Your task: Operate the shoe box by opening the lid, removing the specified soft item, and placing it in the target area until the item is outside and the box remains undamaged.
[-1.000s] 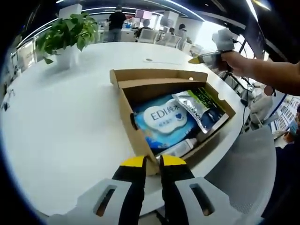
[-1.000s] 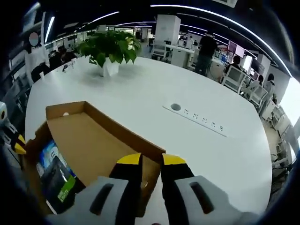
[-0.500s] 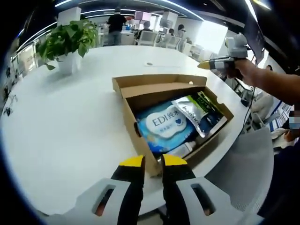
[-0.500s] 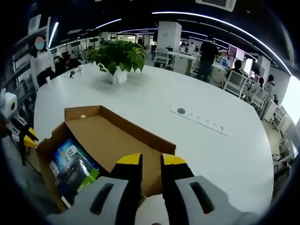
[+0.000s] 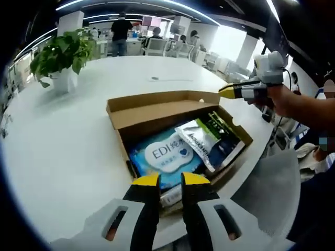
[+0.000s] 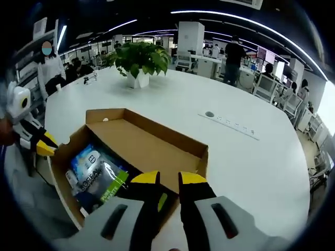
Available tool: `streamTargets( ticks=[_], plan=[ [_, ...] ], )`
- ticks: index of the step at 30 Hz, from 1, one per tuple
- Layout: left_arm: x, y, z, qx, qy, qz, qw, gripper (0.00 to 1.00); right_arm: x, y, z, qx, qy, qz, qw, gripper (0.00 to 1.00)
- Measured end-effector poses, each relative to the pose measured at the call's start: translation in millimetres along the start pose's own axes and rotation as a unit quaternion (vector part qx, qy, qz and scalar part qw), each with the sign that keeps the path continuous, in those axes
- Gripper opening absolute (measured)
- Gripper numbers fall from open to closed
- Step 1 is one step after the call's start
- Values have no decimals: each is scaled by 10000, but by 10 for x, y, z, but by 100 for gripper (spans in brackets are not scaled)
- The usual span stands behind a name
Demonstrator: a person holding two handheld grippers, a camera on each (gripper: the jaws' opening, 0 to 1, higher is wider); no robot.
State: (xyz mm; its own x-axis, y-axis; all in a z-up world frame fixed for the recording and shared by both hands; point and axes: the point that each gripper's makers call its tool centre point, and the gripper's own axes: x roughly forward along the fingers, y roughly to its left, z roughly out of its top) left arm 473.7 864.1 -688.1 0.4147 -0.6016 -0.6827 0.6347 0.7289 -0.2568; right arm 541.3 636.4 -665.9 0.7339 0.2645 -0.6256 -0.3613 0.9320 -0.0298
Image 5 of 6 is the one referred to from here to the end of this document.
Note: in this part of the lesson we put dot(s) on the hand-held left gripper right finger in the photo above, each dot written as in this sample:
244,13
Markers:
209,225

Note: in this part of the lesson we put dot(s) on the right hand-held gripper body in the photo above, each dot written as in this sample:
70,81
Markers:
272,68

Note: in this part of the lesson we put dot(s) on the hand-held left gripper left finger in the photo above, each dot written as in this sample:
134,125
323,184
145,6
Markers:
110,222

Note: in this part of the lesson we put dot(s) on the clear tube bottle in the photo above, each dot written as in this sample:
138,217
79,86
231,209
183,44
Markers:
171,196

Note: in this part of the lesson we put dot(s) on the blue soft wet wipes pack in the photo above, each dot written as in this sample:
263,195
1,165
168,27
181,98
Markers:
162,154

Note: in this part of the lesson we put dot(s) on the brown cardboard shoe box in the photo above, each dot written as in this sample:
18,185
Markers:
146,109

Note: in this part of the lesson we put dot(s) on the silver soft pouch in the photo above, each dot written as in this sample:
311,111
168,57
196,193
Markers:
193,141

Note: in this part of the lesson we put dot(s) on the person's right hand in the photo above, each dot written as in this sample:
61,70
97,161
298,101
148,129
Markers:
282,102

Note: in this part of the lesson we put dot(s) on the dark green striped packet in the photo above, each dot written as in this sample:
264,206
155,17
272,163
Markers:
221,123

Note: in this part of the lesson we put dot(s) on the ceiling light strip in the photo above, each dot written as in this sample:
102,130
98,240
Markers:
273,10
199,14

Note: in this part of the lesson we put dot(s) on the white office chair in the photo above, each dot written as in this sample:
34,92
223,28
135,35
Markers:
157,47
183,51

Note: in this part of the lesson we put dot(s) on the person's dark blue clothing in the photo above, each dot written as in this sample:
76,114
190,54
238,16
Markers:
319,209

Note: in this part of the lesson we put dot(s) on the green potted plant white pot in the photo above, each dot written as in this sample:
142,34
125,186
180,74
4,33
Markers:
62,52

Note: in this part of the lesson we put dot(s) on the pink wall screen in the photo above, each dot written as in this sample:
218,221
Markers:
151,21

